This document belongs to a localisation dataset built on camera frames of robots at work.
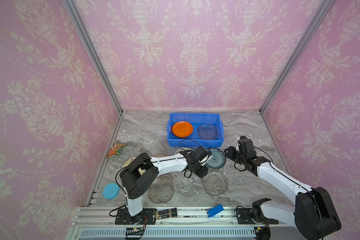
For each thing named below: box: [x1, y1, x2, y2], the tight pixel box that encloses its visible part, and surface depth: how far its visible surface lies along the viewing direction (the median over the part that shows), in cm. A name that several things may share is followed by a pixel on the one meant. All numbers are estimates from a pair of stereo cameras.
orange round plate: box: [171, 121, 194, 138], surface depth 108 cm
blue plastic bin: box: [167, 112, 224, 147], surface depth 108 cm
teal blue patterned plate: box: [205, 147, 227, 169], surface depth 96 cm
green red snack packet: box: [106, 143, 129, 158], surface depth 97 cm
